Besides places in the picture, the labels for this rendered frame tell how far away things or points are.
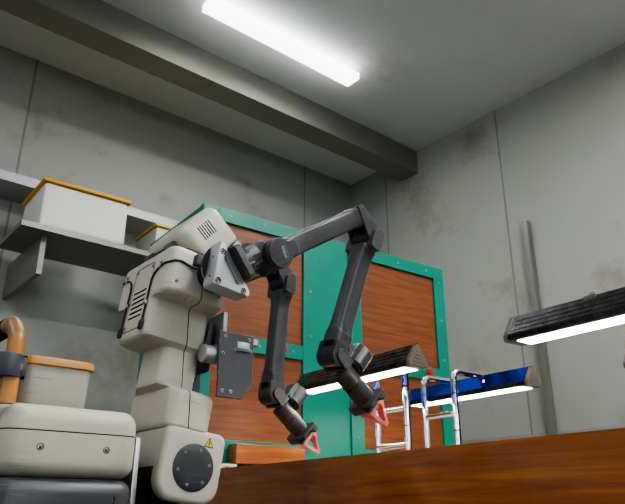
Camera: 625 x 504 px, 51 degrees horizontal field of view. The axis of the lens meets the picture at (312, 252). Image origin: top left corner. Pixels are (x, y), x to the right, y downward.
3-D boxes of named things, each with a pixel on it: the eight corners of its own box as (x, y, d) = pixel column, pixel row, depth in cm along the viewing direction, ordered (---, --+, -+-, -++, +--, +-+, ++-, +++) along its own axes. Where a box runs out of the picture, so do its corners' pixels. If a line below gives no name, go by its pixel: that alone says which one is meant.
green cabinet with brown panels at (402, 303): (188, 447, 230) (204, 201, 265) (128, 457, 272) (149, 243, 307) (457, 463, 304) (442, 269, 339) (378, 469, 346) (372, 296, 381)
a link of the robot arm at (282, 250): (347, 205, 199) (372, 197, 192) (362, 247, 200) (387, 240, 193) (240, 249, 168) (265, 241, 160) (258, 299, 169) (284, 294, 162)
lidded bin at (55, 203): (98, 266, 419) (104, 224, 430) (129, 246, 387) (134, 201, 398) (12, 246, 388) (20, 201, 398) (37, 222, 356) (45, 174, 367)
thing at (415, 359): (409, 365, 197) (408, 341, 200) (292, 393, 244) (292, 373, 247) (428, 368, 201) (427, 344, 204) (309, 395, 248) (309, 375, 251)
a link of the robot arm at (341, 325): (348, 231, 197) (375, 223, 190) (360, 241, 200) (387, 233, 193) (308, 362, 177) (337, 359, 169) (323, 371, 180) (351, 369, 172)
